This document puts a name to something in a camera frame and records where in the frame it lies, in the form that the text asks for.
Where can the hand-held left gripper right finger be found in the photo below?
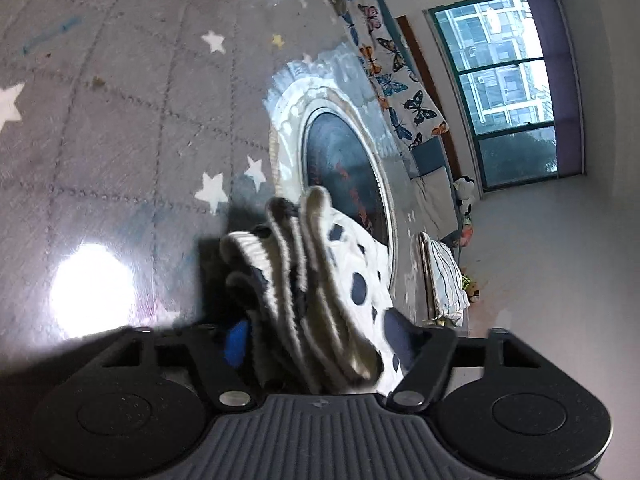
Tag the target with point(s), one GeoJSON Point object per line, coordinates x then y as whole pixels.
{"type": "Point", "coordinates": [400, 335]}

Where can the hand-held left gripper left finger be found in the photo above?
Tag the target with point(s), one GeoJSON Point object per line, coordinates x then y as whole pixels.
{"type": "Point", "coordinates": [235, 342]}

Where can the white navy-dotted pants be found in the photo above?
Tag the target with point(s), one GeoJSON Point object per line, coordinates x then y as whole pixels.
{"type": "Point", "coordinates": [320, 270]}

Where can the folded striped garment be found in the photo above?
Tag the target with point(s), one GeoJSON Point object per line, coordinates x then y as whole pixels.
{"type": "Point", "coordinates": [447, 280]}

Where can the pink plush toy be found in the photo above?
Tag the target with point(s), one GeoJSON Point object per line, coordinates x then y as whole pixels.
{"type": "Point", "coordinates": [467, 235]}

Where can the grey pillow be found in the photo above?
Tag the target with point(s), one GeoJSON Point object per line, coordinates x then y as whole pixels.
{"type": "Point", "coordinates": [435, 200]}

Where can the black and white plush toy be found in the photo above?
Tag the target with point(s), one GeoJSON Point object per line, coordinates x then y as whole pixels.
{"type": "Point", "coordinates": [465, 192]}

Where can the blue sofa bench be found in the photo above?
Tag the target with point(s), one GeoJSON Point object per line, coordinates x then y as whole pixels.
{"type": "Point", "coordinates": [430, 155]}

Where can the round built-in cooktop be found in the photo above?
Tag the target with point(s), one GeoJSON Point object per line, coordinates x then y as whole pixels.
{"type": "Point", "coordinates": [335, 160]}

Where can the butterfly print cushion cover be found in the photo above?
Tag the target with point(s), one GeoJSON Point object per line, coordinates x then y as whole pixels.
{"type": "Point", "coordinates": [390, 75]}

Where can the green-framed window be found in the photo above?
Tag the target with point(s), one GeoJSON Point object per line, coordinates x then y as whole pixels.
{"type": "Point", "coordinates": [505, 85]}

